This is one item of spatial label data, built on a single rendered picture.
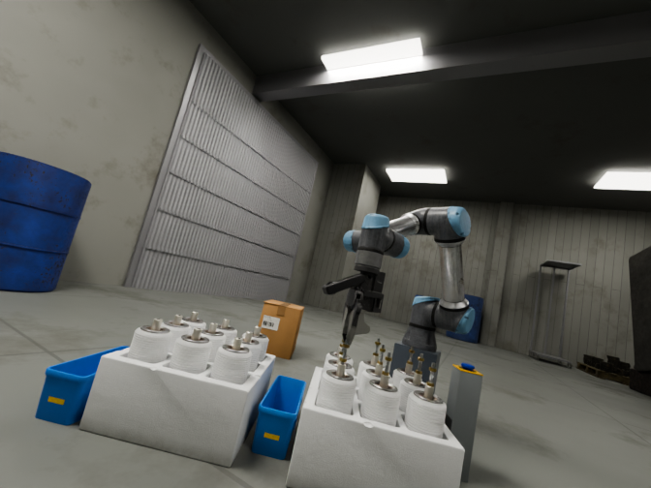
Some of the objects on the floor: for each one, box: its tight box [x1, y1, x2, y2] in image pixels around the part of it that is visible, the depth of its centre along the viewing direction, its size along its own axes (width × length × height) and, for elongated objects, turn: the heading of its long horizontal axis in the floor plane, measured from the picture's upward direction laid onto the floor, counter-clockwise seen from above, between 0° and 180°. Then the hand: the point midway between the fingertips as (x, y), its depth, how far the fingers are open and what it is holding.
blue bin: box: [35, 346, 130, 425], centre depth 89 cm, size 30×11×12 cm, turn 56°
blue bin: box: [252, 375, 306, 460], centre depth 95 cm, size 30×11×12 cm, turn 56°
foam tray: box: [78, 347, 276, 468], centre depth 93 cm, size 39×39×18 cm
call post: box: [445, 366, 482, 483], centre depth 95 cm, size 7×7×31 cm
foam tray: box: [286, 367, 465, 488], centre depth 89 cm, size 39×39×18 cm
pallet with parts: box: [576, 354, 636, 385], centre depth 519 cm, size 74×107×38 cm
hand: (345, 337), depth 81 cm, fingers open, 3 cm apart
